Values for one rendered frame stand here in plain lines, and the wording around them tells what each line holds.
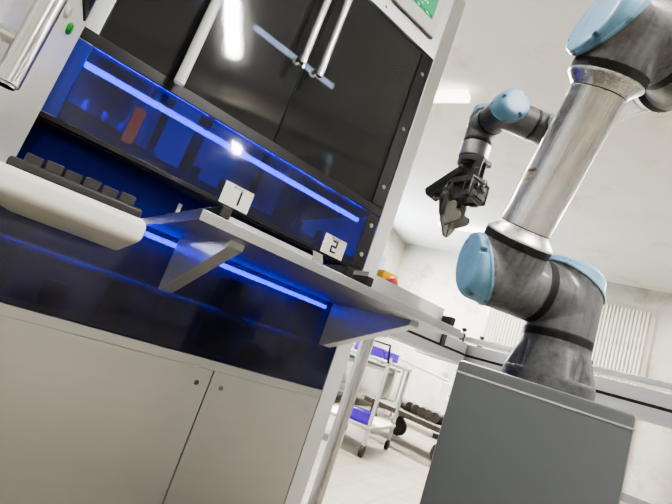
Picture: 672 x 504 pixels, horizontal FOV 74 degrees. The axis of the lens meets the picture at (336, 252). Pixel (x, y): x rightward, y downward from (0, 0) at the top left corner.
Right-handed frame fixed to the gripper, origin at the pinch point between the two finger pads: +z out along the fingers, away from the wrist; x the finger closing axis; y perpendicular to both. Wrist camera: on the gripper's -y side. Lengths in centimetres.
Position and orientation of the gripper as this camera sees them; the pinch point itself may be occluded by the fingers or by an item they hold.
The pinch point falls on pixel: (444, 232)
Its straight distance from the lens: 115.8
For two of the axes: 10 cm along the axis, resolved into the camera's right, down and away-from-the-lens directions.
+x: 7.5, 3.8, 5.4
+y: 5.7, 0.3, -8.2
